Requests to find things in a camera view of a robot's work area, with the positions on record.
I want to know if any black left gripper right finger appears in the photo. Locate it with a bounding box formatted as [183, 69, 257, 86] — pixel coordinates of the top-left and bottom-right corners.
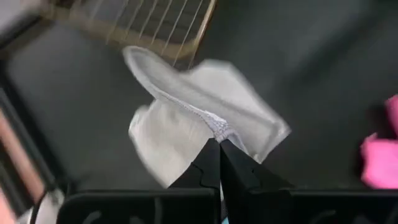
[220, 139, 398, 224]

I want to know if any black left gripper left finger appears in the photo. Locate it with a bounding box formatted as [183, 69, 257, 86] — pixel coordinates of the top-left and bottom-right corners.
[57, 138, 221, 224]

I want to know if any pink microfiber towel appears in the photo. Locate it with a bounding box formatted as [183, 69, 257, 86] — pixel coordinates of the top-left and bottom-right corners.
[359, 94, 398, 190]

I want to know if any wooden table side board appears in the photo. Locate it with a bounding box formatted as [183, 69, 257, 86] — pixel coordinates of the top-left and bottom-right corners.
[0, 107, 47, 224]

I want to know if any black table frame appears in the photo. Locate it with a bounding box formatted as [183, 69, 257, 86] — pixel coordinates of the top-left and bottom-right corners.
[0, 12, 68, 218]

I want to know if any gold wire basket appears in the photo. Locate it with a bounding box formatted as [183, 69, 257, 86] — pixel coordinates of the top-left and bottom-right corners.
[40, 0, 218, 68]

